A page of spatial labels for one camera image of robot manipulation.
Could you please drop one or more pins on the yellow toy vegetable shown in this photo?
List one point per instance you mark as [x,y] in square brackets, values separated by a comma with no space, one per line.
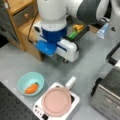
[77,27]

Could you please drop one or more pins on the green toy vegetable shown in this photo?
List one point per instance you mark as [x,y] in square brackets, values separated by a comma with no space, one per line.
[73,34]

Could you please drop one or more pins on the white induction cooker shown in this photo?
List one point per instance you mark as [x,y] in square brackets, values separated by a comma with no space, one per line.
[41,115]

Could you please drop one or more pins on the black monitor stand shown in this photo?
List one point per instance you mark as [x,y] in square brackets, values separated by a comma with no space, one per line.
[111,58]

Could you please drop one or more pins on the teal bowl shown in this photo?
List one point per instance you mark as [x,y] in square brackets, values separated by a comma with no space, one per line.
[27,80]

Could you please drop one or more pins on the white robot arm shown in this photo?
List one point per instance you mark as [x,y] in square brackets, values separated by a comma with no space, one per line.
[55,12]

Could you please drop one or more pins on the grey drawer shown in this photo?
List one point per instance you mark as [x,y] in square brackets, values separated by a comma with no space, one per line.
[79,34]

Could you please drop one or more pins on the orange toy carrot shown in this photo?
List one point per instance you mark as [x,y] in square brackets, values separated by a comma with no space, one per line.
[32,89]

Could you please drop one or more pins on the wooden drawer cabinet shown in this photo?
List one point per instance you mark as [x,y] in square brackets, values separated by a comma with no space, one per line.
[16,24]

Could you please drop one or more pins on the blue and white gripper body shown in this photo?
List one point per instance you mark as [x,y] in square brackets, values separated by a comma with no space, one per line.
[52,41]

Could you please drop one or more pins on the silver toaster oven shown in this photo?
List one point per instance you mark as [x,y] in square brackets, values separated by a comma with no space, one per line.
[106,95]

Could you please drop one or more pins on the black perforated board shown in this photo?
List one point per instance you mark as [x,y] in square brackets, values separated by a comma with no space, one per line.
[11,108]

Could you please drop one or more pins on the pink pan with lid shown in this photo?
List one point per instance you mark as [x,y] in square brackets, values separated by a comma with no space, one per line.
[57,101]

